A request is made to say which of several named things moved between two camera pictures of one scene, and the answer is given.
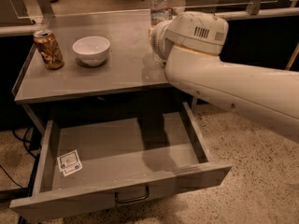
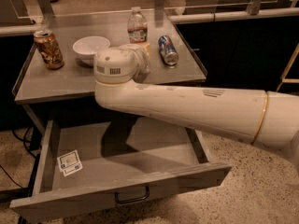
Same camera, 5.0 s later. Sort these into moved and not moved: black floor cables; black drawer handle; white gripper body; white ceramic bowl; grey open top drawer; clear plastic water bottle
Moved: clear plastic water bottle; white gripper body
Not moved: white ceramic bowl; black floor cables; grey open top drawer; black drawer handle
